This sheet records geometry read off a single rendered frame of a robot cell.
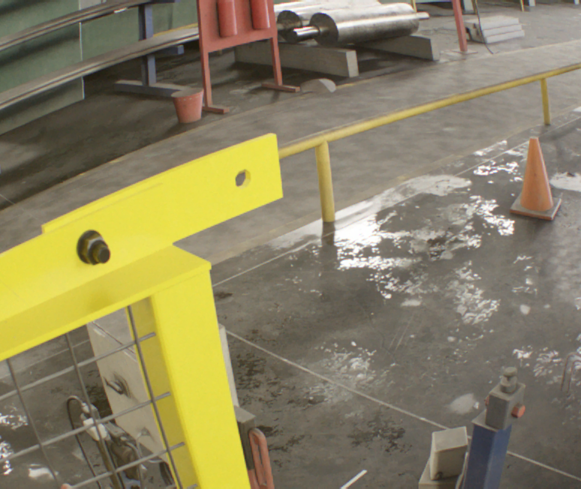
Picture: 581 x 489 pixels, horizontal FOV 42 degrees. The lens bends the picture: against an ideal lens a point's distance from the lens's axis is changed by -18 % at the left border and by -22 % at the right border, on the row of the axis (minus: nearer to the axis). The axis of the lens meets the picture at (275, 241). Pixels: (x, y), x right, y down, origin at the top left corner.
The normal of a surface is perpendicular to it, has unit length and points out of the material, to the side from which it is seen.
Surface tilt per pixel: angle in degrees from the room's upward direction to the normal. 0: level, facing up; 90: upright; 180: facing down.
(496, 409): 90
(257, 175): 90
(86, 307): 0
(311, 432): 0
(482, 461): 90
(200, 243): 0
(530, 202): 77
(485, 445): 90
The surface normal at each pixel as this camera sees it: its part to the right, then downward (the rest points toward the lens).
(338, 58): -0.75, 0.33
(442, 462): -0.05, 0.40
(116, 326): -0.10, -0.91
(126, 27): 0.65, 0.25
